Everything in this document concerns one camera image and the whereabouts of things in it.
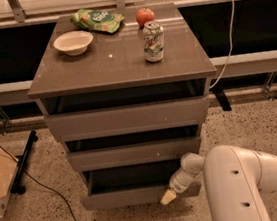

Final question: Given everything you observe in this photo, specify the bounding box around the red apple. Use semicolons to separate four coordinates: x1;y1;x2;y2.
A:
136;8;155;27

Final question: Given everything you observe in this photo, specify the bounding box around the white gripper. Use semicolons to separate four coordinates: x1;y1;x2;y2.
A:
161;168;203;205

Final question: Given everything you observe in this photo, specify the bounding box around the white cable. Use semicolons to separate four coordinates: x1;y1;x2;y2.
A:
198;0;246;90

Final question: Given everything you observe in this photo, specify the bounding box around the metal window railing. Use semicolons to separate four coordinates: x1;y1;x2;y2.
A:
0;0;277;105

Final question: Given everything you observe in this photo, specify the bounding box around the white paper bowl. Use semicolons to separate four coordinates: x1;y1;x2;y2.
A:
53;30;93;56

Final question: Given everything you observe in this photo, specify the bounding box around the green snack bag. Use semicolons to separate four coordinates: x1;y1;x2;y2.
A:
70;9;124;34

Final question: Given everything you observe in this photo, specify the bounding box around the grey bottom drawer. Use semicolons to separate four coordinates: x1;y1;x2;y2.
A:
77;157;204;213

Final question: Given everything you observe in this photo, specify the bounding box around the green white soda can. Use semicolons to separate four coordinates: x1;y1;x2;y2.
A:
143;21;164;63

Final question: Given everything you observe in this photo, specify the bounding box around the black stand leg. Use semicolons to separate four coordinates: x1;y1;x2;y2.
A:
10;130;38;195
211;80;232;112

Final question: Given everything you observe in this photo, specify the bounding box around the grey top drawer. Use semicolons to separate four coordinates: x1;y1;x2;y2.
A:
45;95;209;142

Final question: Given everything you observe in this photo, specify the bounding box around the grey drawer cabinet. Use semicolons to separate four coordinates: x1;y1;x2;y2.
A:
19;0;231;205

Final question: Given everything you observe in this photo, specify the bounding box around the black floor cable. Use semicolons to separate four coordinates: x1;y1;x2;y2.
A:
0;117;87;221

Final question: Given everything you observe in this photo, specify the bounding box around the black stand leg left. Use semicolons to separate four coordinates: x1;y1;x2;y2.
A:
10;130;38;195

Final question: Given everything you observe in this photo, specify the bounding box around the grey drawer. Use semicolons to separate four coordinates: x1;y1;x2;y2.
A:
67;136;201;172
45;95;209;142
77;157;204;213

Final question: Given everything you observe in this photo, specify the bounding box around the grey middle drawer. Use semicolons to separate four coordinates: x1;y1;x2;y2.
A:
67;136;201;172

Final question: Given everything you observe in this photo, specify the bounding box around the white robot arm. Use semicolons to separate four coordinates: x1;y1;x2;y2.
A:
161;145;277;221

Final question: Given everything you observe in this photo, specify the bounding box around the black stand leg right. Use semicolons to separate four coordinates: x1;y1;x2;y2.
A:
211;80;232;112

